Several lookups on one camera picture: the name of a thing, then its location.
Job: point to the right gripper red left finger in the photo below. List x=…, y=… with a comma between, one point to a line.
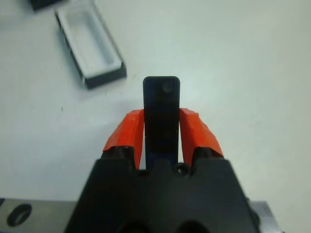
x=126, y=136

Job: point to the shiny black box lid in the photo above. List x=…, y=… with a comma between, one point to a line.
x=43, y=3

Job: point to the black box base white insert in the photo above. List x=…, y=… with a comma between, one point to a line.
x=87, y=41

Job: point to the black camera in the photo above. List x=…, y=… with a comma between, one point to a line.
x=161, y=116

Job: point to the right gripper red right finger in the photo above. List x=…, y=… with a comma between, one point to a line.
x=196, y=136

